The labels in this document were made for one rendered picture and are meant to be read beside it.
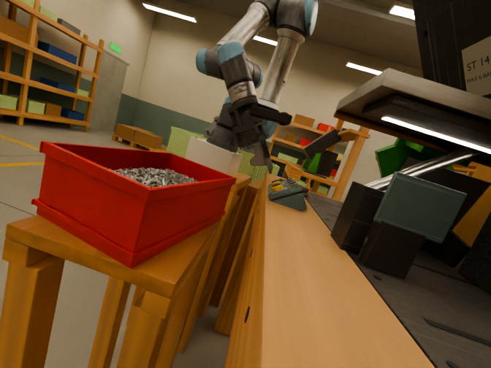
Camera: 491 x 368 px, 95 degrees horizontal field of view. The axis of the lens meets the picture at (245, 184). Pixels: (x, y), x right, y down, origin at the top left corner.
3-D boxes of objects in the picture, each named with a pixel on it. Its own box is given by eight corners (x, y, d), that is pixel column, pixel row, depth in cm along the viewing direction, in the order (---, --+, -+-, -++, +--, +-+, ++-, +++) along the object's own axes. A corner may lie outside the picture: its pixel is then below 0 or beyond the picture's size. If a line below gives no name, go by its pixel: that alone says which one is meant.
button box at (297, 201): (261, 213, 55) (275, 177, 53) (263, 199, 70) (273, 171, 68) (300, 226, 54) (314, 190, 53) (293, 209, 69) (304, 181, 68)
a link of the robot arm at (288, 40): (245, 131, 109) (288, 1, 92) (274, 142, 105) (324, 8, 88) (235, 130, 98) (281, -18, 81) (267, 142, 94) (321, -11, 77)
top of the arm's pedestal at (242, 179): (165, 166, 95) (167, 158, 95) (196, 164, 126) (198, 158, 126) (235, 193, 91) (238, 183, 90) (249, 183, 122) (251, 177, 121)
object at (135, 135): (111, 139, 579) (115, 123, 572) (133, 142, 658) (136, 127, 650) (151, 154, 559) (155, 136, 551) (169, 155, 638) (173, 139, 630)
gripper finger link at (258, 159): (255, 178, 66) (245, 147, 65) (275, 172, 66) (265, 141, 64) (254, 179, 63) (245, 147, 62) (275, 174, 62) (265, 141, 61)
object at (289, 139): (351, 212, 690) (382, 139, 650) (258, 179, 715) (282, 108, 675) (346, 207, 743) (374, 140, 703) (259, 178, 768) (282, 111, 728)
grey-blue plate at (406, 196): (358, 264, 32) (400, 171, 30) (353, 258, 34) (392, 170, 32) (423, 286, 32) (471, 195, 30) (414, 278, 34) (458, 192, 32)
